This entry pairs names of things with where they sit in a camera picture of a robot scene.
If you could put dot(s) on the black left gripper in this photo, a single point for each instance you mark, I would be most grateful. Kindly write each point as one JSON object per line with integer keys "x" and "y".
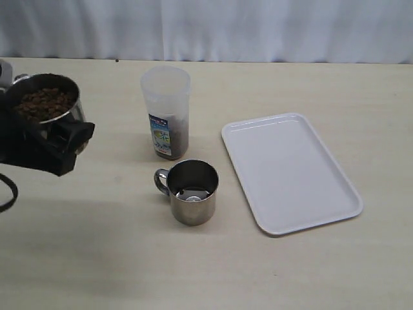
{"x": 22, "y": 145}

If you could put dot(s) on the steel mug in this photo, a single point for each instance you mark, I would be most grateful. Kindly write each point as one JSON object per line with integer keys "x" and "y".
{"x": 191, "y": 186}
{"x": 52, "y": 103}

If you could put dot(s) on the clear plastic container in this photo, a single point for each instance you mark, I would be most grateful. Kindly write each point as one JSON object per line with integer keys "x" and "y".
{"x": 166, "y": 91}

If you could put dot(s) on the white plastic tray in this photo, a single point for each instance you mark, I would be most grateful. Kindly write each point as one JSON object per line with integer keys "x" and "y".
{"x": 290, "y": 179}

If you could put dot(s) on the white curtain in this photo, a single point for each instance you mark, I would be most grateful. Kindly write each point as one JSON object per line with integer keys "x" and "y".
{"x": 240, "y": 31}

